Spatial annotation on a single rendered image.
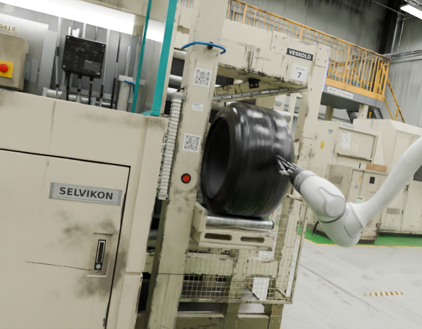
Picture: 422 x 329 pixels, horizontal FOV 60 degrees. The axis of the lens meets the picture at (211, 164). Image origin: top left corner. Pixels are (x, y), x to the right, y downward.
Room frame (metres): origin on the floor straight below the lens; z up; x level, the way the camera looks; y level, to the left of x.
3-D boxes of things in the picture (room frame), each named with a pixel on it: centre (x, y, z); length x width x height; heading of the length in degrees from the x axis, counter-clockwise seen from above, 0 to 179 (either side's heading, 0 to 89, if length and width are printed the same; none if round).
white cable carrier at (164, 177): (1.61, 0.19, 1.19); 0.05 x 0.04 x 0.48; 18
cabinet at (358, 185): (6.20, -2.50, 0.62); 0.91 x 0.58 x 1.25; 117
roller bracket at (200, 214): (1.71, 0.05, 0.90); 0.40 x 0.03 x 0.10; 18
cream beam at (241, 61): (2.09, -0.14, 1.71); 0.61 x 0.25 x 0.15; 108
